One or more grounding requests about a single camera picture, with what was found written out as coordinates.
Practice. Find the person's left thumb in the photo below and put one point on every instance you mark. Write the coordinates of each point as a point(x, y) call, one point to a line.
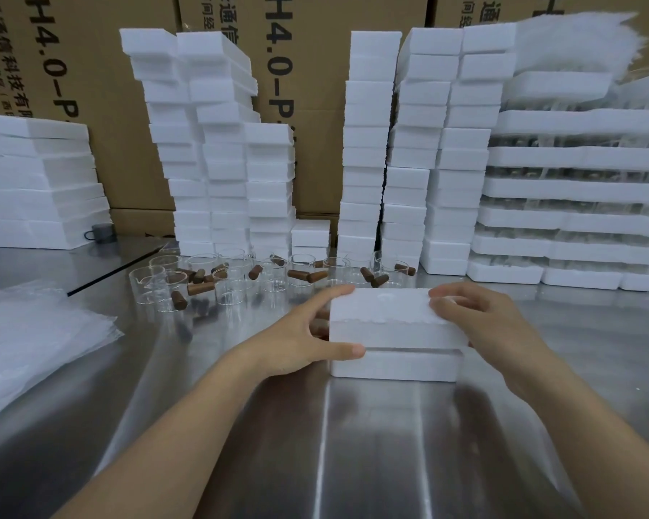
point(338, 351)

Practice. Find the leaning stack of foam blocks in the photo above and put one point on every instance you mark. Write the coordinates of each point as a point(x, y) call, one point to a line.
point(216, 156)

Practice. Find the person's left hand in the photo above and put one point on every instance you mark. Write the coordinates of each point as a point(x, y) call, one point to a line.
point(286, 340)

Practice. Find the person's right hand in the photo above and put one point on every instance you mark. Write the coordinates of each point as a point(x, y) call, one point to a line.
point(497, 329)

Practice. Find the white foam block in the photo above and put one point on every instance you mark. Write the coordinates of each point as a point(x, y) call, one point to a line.
point(310, 232)
point(309, 252)

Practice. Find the stack of foam trays with glasses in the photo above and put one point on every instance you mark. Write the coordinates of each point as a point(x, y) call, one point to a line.
point(573, 210)

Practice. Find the low stack of foam blocks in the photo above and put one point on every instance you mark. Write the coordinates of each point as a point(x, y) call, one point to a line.
point(38, 183)

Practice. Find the person's right forearm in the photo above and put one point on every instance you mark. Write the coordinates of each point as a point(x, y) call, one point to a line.
point(589, 443)

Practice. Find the large printed cardboard box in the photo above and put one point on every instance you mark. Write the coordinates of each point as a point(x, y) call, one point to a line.
point(70, 64)
point(303, 64)
point(481, 8)

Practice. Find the person's left forearm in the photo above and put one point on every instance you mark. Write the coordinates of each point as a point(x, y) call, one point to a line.
point(184, 432)

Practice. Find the single-column stack of foam blocks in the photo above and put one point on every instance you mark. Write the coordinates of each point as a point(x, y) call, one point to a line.
point(365, 156)

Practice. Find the double-column stack of foam blocks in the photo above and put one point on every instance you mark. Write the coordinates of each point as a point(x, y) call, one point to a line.
point(443, 156)

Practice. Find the person's right thumb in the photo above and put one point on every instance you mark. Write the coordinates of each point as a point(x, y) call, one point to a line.
point(446, 308)

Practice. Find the pile of flat plastic bags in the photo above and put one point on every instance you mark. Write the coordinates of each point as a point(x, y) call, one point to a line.
point(32, 345)

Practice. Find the plain cardboard box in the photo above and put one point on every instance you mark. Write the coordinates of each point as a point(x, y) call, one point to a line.
point(140, 222)

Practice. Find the grey cup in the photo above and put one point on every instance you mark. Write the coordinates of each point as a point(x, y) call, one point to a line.
point(101, 234)

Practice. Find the white foam box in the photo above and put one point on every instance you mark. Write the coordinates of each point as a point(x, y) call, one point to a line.
point(395, 332)

